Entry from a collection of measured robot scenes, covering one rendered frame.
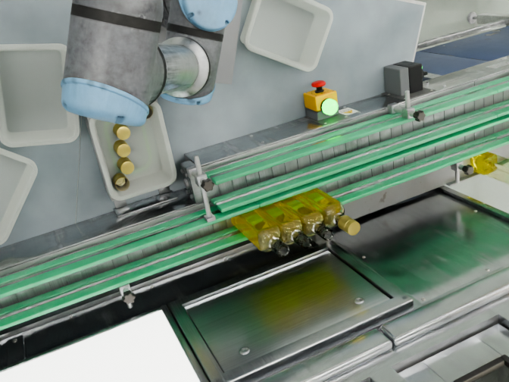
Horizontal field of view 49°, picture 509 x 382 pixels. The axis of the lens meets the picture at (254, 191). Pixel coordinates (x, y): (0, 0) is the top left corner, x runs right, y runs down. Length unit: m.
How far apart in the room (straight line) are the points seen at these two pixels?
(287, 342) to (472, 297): 0.41
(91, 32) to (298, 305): 0.80
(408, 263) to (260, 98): 0.59
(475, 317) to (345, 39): 0.84
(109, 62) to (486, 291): 0.93
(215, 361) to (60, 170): 0.61
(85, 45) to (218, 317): 0.76
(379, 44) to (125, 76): 1.12
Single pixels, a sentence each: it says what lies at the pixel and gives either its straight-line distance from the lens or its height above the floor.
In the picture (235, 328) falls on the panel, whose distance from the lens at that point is 1.28.
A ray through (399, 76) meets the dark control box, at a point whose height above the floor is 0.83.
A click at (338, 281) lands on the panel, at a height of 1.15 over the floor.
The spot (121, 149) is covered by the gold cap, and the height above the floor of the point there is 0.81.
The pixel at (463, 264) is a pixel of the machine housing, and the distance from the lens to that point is 1.48.
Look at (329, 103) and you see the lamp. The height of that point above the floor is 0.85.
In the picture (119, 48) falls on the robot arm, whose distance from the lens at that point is 0.74.
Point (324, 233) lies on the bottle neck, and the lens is 1.30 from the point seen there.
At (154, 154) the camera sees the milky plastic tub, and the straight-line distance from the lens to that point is 1.48.
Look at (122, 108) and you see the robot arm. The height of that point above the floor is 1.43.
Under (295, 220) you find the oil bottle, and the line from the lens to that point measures 1.33.
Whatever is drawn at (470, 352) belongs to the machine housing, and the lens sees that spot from 1.23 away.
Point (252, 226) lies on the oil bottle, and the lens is 1.34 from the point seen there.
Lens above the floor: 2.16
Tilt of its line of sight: 60 degrees down
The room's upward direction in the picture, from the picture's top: 127 degrees clockwise
